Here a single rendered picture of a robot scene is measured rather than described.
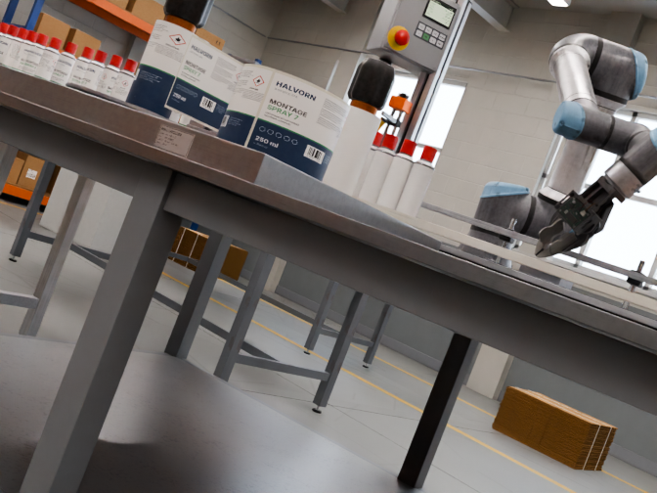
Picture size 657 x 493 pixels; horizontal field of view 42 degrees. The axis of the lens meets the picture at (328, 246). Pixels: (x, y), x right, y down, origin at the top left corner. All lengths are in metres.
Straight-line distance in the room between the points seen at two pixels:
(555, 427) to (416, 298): 4.88
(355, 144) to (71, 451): 0.81
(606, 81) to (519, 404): 4.02
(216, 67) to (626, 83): 1.03
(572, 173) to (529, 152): 6.14
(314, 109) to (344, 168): 0.34
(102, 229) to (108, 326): 6.10
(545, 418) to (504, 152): 3.37
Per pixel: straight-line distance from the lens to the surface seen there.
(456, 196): 8.66
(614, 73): 2.22
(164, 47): 1.66
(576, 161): 2.25
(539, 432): 5.94
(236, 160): 1.28
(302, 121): 1.41
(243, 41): 11.27
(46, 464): 1.39
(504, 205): 2.22
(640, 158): 1.80
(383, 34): 2.17
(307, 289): 9.58
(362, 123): 1.74
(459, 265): 0.99
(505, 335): 1.00
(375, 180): 2.02
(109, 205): 7.39
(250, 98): 1.43
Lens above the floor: 0.79
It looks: level
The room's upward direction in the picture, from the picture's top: 21 degrees clockwise
